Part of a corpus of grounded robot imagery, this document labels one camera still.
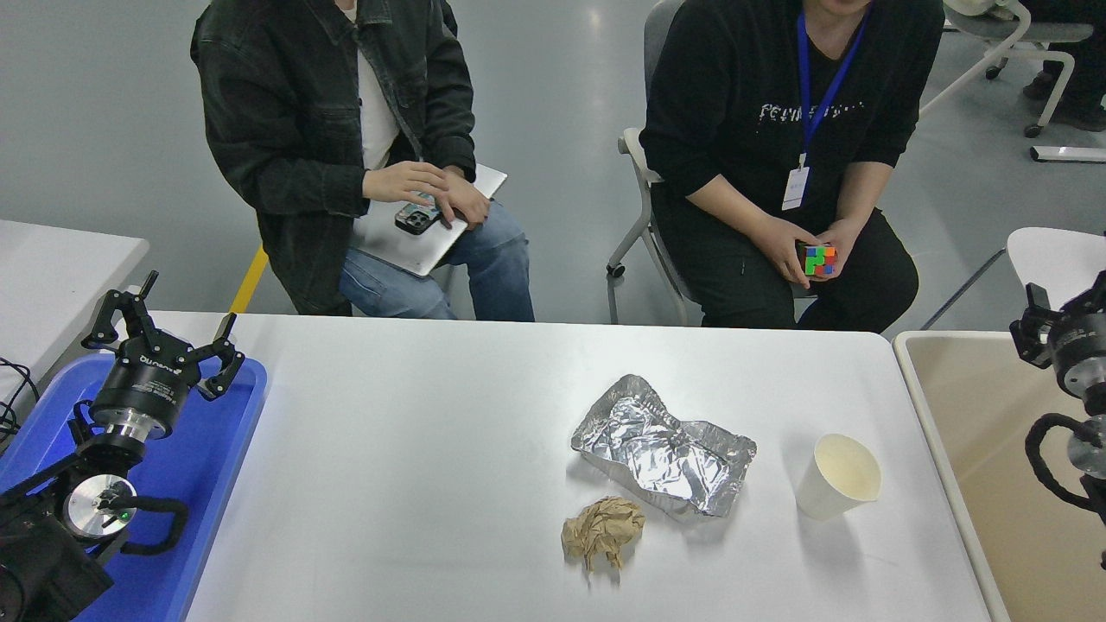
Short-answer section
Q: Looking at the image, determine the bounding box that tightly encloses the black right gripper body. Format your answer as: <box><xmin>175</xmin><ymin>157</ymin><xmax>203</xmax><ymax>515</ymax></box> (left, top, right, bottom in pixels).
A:
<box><xmin>1047</xmin><ymin>309</ymin><xmax>1106</xmax><ymax>374</ymax></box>

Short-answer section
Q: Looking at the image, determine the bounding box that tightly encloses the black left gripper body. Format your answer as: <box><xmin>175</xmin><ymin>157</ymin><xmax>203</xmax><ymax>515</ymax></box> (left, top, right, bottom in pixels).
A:
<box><xmin>91</xmin><ymin>333</ymin><xmax>203</xmax><ymax>426</ymax></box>

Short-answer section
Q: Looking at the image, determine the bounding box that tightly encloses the black smartphone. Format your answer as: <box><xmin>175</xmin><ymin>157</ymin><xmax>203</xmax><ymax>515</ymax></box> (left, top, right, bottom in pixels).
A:
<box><xmin>395</xmin><ymin>201</ymin><xmax>442</xmax><ymax>236</ymax></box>

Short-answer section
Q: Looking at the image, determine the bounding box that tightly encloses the white paper cup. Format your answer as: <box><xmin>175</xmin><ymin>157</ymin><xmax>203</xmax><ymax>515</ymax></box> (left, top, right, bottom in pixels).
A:
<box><xmin>795</xmin><ymin>433</ymin><xmax>883</xmax><ymax>522</ymax></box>

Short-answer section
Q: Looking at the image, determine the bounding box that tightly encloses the silver foil tray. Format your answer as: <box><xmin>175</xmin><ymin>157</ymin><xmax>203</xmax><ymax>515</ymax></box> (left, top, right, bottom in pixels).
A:
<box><xmin>570</xmin><ymin>374</ymin><xmax>758</xmax><ymax>519</ymax></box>

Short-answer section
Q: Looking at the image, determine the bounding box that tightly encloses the person's left hand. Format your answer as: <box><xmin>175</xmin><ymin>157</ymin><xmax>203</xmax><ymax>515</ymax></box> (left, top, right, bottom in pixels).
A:
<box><xmin>812</xmin><ymin>218</ymin><xmax>866</xmax><ymax>282</ymax></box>
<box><xmin>430</xmin><ymin>167</ymin><xmax>493</xmax><ymax>231</ymax></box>

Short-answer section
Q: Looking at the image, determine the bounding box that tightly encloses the person's right hand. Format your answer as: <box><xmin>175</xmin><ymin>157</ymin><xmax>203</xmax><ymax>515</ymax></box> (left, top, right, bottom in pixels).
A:
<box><xmin>759</xmin><ymin>216</ymin><xmax>818</xmax><ymax>287</ymax></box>
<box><xmin>363</xmin><ymin>161</ymin><xmax>451</xmax><ymax>206</ymax></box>

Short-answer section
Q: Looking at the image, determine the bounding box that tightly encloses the white rounded table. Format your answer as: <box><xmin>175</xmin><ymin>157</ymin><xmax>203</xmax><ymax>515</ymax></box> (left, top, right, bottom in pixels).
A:
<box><xmin>920</xmin><ymin>227</ymin><xmax>1106</xmax><ymax>333</ymax></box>

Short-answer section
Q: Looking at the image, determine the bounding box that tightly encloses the white side table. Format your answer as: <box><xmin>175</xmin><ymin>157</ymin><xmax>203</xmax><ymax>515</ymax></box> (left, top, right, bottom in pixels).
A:
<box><xmin>0</xmin><ymin>220</ymin><xmax>150</xmax><ymax>407</ymax></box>

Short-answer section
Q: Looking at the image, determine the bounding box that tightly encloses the large pale plastic bin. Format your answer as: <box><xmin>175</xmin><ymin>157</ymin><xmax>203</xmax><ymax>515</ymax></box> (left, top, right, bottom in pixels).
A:
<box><xmin>893</xmin><ymin>331</ymin><xmax>1106</xmax><ymax>622</ymax></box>

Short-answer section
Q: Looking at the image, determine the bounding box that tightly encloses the blue plastic tray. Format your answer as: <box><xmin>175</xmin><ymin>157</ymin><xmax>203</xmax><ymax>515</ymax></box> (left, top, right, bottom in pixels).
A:
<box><xmin>0</xmin><ymin>352</ymin><xmax>269</xmax><ymax>622</ymax></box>

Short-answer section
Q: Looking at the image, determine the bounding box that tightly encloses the person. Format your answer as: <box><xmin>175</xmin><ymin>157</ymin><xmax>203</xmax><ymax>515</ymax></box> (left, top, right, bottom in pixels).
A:
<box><xmin>190</xmin><ymin>0</ymin><xmax>537</xmax><ymax>322</ymax></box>
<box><xmin>639</xmin><ymin>0</ymin><xmax>947</xmax><ymax>333</ymax></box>
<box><xmin>1022</xmin><ymin>0</ymin><xmax>1106</xmax><ymax>132</ymax></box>

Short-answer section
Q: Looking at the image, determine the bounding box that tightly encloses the silver laptop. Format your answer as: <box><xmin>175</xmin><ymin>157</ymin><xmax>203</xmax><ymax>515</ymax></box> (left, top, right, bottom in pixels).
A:
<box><xmin>350</xmin><ymin>162</ymin><xmax>509</xmax><ymax>278</ymax></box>

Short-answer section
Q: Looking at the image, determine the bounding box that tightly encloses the white id badge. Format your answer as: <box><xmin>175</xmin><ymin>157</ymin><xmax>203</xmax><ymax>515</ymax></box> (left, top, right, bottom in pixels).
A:
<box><xmin>781</xmin><ymin>154</ymin><xmax>812</xmax><ymax>212</ymax></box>

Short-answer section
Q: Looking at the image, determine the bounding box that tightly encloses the crumpled tan paper ball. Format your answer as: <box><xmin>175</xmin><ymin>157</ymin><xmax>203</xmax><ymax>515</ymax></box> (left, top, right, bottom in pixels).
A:
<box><xmin>561</xmin><ymin>496</ymin><xmax>646</xmax><ymax>573</ymax></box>

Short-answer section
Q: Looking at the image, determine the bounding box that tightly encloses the thin black cable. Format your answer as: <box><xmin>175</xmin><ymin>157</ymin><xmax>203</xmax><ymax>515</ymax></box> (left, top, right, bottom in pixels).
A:
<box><xmin>0</xmin><ymin>359</ymin><xmax>41</xmax><ymax>441</ymax></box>

